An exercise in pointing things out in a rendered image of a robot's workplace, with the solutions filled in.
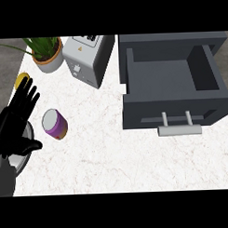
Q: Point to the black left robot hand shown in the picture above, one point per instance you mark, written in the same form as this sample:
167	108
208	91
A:
13	122

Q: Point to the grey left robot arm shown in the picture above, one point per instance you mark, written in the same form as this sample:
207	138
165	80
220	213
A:
4	178

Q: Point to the purple can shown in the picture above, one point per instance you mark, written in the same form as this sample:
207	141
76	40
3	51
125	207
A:
55	124

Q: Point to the dark grey drawer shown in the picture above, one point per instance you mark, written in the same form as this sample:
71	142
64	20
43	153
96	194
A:
174	95

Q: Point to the grey round plate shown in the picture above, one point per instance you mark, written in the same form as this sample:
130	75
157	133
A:
24	153

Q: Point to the potted green plant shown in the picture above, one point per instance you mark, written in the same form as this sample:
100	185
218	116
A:
46	53

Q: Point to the pale grey toaster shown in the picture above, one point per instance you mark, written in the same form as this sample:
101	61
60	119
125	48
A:
86	57

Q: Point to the dark grey cabinet body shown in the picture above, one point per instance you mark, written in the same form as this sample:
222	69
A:
172	42

